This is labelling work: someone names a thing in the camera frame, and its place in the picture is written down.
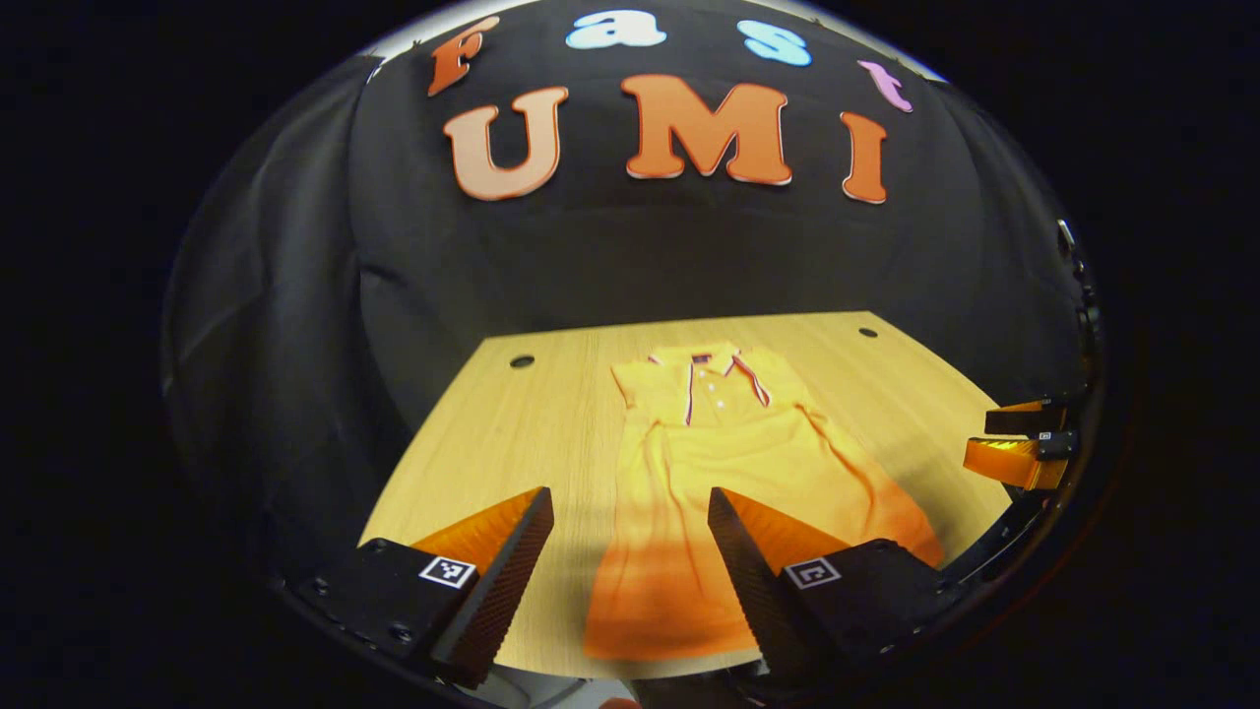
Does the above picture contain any black backdrop cloth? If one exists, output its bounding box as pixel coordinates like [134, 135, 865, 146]
[162, 0, 1108, 592]

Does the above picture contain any yellow T-shirt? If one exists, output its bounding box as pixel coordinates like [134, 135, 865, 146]
[583, 342, 946, 663]

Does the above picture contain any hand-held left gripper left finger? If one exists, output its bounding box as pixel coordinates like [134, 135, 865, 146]
[285, 486, 555, 690]

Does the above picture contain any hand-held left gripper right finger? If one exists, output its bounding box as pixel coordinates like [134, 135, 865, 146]
[707, 486, 971, 692]

